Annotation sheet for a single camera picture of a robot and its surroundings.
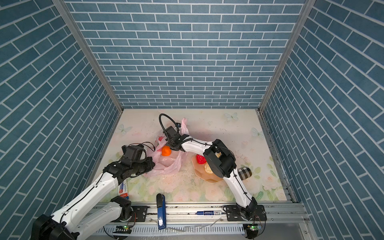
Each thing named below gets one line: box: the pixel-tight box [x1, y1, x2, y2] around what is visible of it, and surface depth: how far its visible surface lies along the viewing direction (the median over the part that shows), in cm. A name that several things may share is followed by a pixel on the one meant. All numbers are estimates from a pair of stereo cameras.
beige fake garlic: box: [204, 162, 214, 174], surface depth 86 cm
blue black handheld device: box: [156, 193, 167, 230], surface depth 73 cm
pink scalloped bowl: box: [191, 154, 224, 184], surface depth 87 cm
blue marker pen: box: [195, 210, 224, 216], surface depth 75 cm
